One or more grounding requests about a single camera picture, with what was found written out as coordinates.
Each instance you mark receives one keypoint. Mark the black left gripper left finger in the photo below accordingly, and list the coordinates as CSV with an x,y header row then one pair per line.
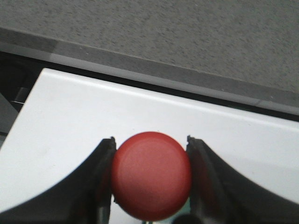
x,y
83,197

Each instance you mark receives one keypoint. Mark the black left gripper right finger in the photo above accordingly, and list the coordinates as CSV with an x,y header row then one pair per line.
x,y
221,195

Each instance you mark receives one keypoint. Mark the red mushroom push button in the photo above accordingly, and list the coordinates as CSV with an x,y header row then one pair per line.
x,y
151,176

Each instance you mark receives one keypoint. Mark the grey stone counter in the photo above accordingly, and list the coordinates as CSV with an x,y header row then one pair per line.
x,y
245,51

